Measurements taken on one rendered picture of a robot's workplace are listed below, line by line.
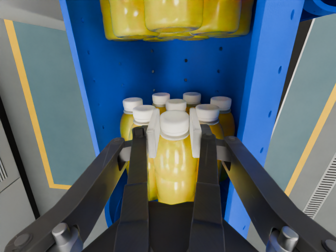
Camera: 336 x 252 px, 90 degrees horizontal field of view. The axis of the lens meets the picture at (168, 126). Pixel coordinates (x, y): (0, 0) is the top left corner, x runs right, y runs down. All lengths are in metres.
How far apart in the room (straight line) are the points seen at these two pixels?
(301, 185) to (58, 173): 2.49
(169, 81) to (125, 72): 0.10
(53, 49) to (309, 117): 2.11
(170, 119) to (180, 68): 0.21
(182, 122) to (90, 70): 0.18
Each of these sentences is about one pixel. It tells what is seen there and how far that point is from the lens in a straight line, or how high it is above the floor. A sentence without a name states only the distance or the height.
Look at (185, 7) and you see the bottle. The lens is 0.20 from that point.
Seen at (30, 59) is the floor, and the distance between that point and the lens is 1.78.
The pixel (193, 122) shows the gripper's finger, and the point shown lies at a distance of 0.17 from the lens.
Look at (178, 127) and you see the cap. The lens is 0.20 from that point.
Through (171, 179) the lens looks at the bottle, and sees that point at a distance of 0.24.
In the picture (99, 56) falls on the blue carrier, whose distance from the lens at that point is 0.33.
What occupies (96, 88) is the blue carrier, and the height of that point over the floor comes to 1.08.
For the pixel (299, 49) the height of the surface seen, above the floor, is 0.15.
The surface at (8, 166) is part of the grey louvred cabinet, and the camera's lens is 2.16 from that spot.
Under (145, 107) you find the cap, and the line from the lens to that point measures 0.29.
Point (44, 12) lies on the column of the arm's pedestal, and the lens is 0.73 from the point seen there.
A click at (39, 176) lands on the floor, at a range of 2.33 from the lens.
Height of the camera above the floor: 1.36
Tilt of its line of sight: 66 degrees down
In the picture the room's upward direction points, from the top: 173 degrees counter-clockwise
